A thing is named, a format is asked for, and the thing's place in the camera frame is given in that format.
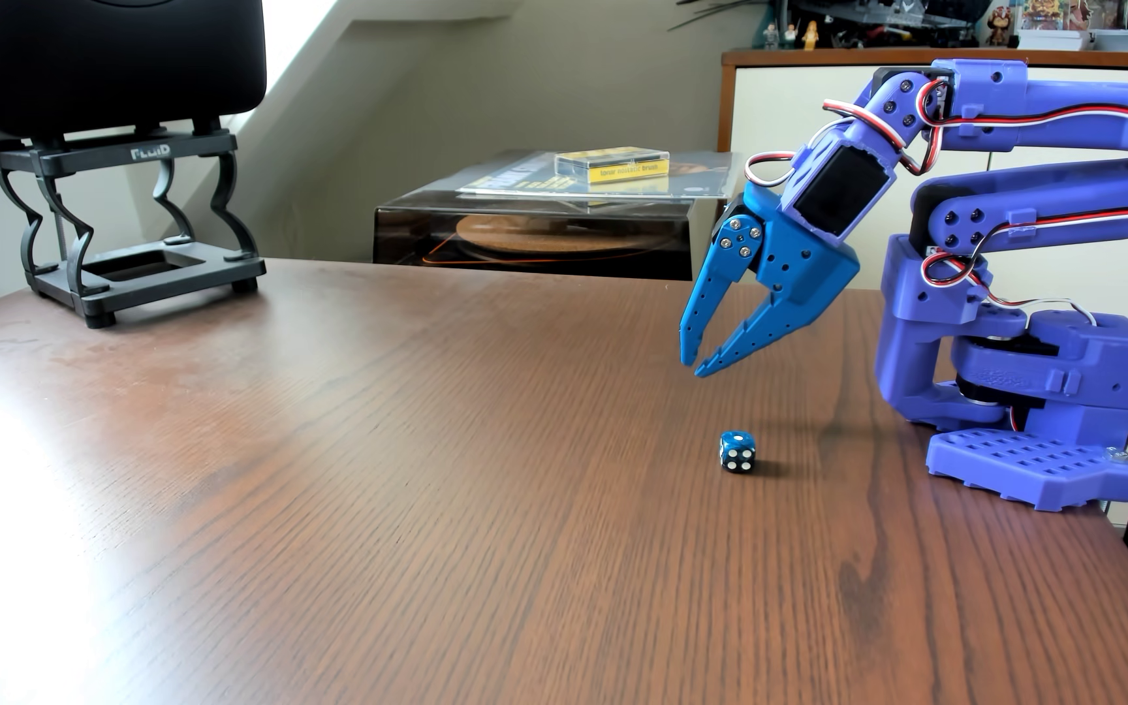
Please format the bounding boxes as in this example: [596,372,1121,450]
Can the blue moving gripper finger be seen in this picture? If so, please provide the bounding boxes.
[678,210,767,368]

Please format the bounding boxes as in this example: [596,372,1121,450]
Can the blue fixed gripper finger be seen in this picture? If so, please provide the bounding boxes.
[695,286,838,379]

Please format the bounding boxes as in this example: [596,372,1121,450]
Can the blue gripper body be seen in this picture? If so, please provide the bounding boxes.
[740,182,861,303]

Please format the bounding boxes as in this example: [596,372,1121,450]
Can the blue dice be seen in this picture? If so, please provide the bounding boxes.
[719,431,758,475]

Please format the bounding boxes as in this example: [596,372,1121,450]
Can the yellow cassette case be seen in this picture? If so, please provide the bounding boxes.
[554,147,672,185]

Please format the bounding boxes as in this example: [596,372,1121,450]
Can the white cabinet with wooden top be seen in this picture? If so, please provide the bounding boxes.
[717,47,1128,324]

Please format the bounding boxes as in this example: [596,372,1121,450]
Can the cork turntable mat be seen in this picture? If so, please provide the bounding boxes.
[454,213,661,258]

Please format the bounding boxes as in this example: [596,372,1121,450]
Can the turntable with clear cover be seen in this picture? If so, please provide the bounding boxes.
[373,149,740,283]

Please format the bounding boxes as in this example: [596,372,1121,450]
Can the dark brick model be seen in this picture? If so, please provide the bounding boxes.
[819,0,979,49]

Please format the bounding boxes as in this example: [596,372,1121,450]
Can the plant leaves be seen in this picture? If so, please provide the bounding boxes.
[670,0,763,31]

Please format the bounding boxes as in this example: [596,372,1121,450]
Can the white display box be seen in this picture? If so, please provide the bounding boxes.
[1017,28,1092,52]

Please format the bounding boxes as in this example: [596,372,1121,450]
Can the black speaker stand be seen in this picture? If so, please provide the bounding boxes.
[0,119,268,329]

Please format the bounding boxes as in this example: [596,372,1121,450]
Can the black studio speaker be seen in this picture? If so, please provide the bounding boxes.
[0,0,268,146]

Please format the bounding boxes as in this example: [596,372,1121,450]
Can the red white black wrist cable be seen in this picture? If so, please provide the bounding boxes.
[744,78,949,188]

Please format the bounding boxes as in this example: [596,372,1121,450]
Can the red white black base cable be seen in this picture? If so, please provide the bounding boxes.
[920,200,1128,328]

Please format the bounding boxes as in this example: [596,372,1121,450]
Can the red white black forearm cable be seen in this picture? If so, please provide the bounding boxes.
[936,102,1128,134]

